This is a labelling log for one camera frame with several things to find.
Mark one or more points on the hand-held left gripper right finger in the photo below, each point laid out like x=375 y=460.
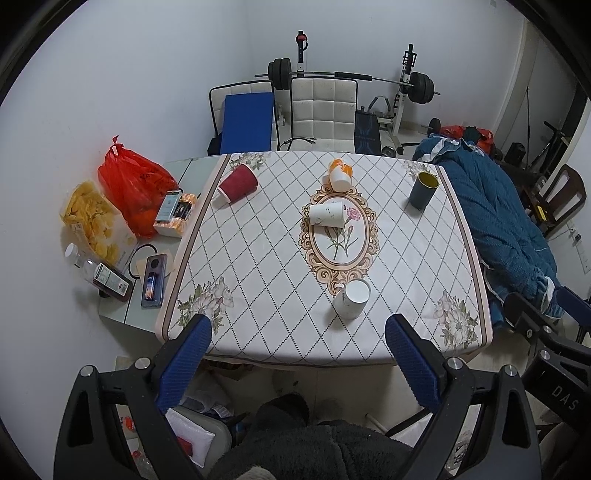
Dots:
x=413 y=364

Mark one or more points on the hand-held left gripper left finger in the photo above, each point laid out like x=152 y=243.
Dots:
x=184 y=364

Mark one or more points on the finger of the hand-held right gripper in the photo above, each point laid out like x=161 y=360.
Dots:
x=577 y=318
x=531 y=321

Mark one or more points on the white floral cup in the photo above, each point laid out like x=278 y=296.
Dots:
x=351 y=300

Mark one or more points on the dark blue cup yellow inside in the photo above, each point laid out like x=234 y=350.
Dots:
x=421 y=191

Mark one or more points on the white paper cup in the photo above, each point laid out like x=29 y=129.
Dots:
x=325 y=214

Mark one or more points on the red paper cup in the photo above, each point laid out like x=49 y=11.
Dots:
x=238 y=183

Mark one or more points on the orange and white cup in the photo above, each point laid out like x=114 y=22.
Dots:
x=341 y=177

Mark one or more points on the crumpled papers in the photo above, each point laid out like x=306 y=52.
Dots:
x=207 y=401

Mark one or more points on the purple smartphone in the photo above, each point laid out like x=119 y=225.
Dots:
x=152 y=281

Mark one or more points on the blue quilted jacket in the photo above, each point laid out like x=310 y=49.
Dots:
x=489 y=203

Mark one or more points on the white floral diamond tablecloth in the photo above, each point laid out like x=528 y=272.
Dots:
x=258 y=258

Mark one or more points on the dark fleece clothing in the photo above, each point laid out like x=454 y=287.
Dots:
x=314 y=447

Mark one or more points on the brown wooden chair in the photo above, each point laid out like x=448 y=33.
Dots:
x=565 y=189

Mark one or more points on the clear plastic bottle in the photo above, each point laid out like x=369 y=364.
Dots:
x=82 y=263

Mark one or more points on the orange tissue pack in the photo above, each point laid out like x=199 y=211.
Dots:
x=185 y=215

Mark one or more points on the light green small box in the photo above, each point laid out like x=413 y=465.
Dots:
x=167 y=207

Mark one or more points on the clear bag of chips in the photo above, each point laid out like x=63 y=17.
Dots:
x=92 y=217

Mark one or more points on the black metal stand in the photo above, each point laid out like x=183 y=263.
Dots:
x=554 y=143

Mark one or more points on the red plastic bag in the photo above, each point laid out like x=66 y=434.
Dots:
x=134 y=189

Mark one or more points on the black dumbbell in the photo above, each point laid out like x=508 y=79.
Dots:
x=434 y=125

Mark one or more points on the black bag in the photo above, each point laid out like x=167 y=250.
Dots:
x=214 y=146

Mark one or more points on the black patterned mat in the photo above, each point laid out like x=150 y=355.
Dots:
x=368 y=131

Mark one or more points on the blue board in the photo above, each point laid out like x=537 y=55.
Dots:
x=247 y=122

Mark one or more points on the barbell with black plates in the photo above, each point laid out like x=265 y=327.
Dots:
x=422 y=86

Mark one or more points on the white padded chair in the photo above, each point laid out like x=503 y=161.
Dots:
x=323 y=108
x=240 y=88

